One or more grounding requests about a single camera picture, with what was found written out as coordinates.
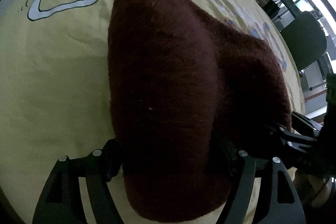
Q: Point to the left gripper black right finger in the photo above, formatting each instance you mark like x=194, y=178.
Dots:
x=277, y=202

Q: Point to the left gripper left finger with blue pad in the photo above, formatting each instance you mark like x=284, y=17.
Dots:
x=60, y=200

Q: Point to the dark red knitted garment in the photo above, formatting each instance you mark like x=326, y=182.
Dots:
x=186, y=88

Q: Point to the yellow cartoon print bedsheet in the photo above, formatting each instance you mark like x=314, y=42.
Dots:
x=54, y=83

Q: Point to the dark green office chair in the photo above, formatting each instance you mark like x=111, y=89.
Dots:
x=305, y=40

